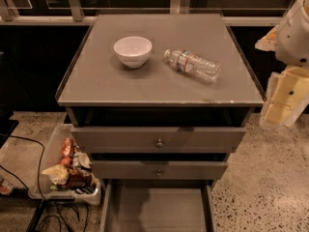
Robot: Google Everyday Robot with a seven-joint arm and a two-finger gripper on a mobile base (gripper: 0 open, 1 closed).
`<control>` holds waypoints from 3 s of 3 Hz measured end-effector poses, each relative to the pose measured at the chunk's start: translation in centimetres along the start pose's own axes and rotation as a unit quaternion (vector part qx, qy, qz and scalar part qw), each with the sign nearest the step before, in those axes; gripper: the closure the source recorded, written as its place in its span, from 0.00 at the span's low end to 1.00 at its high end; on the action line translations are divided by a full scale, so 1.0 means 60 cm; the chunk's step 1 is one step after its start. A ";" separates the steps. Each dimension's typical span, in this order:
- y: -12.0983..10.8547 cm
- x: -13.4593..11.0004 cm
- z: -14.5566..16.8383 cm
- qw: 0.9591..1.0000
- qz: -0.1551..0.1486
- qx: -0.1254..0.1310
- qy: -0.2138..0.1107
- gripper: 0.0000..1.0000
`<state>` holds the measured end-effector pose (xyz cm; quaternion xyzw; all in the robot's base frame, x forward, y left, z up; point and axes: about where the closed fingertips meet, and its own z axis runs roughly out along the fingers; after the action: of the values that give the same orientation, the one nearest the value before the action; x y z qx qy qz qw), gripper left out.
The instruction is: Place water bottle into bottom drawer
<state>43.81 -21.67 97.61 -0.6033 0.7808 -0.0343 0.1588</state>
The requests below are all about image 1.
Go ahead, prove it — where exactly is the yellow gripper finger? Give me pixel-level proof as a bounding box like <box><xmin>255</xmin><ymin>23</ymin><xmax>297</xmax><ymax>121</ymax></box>
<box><xmin>255</xmin><ymin>26</ymin><xmax>278</xmax><ymax>51</ymax></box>
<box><xmin>259</xmin><ymin>65</ymin><xmax>309</xmax><ymax>129</ymax></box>

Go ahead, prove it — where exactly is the clear plastic water bottle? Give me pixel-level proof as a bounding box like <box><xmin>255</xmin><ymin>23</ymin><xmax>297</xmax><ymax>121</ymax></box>
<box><xmin>164</xmin><ymin>49</ymin><xmax>221</xmax><ymax>84</ymax></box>

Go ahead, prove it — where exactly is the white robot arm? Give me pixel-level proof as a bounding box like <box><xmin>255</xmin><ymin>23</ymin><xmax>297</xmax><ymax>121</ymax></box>
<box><xmin>255</xmin><ymin>0</ymin><xmax>309</xmax><ymax>130</ymax></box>

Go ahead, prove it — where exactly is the grey drawer cabinet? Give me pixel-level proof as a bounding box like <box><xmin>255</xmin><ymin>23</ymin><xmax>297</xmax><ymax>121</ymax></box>
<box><xmin>54</xmin><ymin>13</ymin><xmax>267</xmax><ymax>232</ymax></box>

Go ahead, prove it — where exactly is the brass top drawer knob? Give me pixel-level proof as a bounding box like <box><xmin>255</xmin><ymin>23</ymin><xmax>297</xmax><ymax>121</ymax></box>
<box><xmin>155</xmin><ymin>138</ymin><xmax>163</xmax><ymax>148</ymax></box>

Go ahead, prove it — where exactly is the bottom grey open drawer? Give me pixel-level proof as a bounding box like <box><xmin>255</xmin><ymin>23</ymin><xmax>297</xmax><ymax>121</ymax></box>
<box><xmin>99</xmin><ymin>180</ymin><xmax>217</xmax><ymax>232</ymax></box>

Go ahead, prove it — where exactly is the middle grey drawer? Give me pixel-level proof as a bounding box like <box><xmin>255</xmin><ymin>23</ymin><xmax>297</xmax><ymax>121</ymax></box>
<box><xmin>91</xmin><ymin>160</ymin><xmax>228</xmax><ymax>180</ymax></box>

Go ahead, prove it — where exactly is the top grey drawer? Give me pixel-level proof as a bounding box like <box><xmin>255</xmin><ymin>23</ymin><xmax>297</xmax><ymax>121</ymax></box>
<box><xmin>71</xmin><ymin>127</ymin><xmax>245</xmax><ymax>154</ymax></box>

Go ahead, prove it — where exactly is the white ceramic bowl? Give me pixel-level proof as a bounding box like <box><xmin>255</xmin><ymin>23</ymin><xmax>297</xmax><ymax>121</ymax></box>
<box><xmin>113</xmin><ymin>36</ymin><xmax>153</xmax><ymax>69</ymax></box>

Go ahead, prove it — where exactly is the metal window railing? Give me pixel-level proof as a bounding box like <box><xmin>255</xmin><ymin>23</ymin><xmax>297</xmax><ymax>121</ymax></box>
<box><xmin>0</xmin><ymin>0</ymin><xmax>296</xmax><ymax>26</ymax></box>

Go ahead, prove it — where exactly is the brown snack packet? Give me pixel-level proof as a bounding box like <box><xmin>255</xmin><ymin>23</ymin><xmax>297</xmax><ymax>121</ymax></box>
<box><xmin>66</xmin><ymin>169</ymin><xmax>93</xmax><ymax>189</ymax></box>

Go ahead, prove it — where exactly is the red snack can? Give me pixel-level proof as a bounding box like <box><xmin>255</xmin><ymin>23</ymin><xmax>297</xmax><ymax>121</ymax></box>
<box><xmin>62</xmin><ymin>138</ymin><xmax>74</xmax><ymax>158</ymax></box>

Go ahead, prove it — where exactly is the yellow snack bag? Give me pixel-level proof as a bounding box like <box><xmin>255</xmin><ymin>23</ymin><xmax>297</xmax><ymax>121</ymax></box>
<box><xmin>42</xmin><ymin>164</ymin><xmax>69</xmax><ymax>185</ymax></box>

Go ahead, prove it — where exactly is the clear plastic storage bin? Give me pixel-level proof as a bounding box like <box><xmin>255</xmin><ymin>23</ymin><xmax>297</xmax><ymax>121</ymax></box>
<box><xmin>28</xmin><ymin>124</ymin><xmax>101</xmax><ymax>206</ymax></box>

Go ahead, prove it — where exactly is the red white floor object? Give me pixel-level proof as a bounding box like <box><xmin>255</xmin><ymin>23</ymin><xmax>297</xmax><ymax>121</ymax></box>
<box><xmin>0</xmin><ymin>178</ymin><xmax>14</xmax><ymax>195</ymax></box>

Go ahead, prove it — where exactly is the black cable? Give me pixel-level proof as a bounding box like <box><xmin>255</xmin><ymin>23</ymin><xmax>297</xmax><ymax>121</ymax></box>
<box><xmin>0</xmin><ymin>133</ymin><xmax>90</xmax><ymax>232</ymax></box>

